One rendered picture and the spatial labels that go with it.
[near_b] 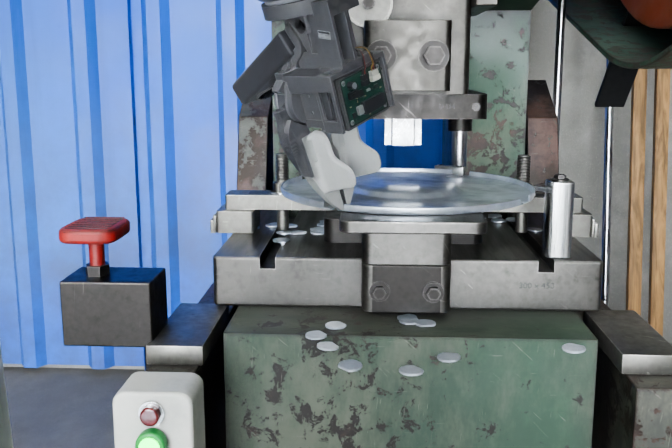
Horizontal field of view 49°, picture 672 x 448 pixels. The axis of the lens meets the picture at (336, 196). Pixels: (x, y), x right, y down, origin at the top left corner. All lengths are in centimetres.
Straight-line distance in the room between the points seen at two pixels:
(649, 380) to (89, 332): 57
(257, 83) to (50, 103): 161
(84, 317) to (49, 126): 152
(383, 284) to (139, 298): 26
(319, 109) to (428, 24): 26
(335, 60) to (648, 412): 45
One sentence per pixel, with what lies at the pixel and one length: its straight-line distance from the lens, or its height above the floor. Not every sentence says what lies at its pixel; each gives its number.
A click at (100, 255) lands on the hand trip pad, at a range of 82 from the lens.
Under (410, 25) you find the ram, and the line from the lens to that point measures 86.
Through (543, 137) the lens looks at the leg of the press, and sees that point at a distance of 126.
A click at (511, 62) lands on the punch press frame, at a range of 117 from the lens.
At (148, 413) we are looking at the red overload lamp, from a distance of 72.
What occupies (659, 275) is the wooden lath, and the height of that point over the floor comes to 41.
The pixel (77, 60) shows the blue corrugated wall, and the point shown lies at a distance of 223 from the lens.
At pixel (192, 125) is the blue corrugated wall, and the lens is 217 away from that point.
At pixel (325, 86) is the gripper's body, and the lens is 63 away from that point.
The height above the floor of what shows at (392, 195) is 79.
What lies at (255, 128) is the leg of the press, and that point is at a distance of 125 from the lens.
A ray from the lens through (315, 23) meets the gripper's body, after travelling 64.
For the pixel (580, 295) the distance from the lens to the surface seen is 90.
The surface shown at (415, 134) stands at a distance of 96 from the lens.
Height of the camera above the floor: 92
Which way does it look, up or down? 10 degrees down
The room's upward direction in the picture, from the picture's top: straight up
